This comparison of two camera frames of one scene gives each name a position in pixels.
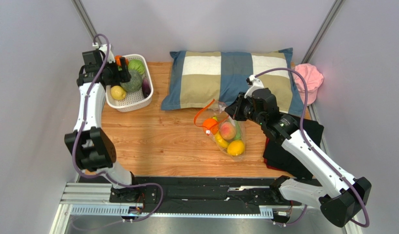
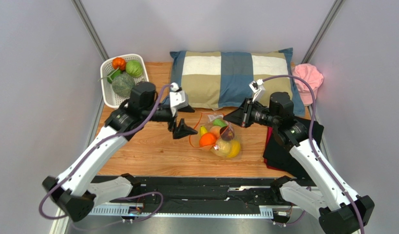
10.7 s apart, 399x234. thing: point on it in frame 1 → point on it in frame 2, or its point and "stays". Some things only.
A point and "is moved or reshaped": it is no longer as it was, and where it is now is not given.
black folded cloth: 275,155 stays
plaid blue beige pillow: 199,78 stays
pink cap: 314,80 stays
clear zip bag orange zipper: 229,133 is moved or reshaped
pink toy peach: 227,131 → 216,130
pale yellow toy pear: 118,93 → 224,146
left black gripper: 123,76 → 183,130
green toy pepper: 237,131 → 219,122
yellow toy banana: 221,143 → 202,130
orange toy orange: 210,126 → 207,139
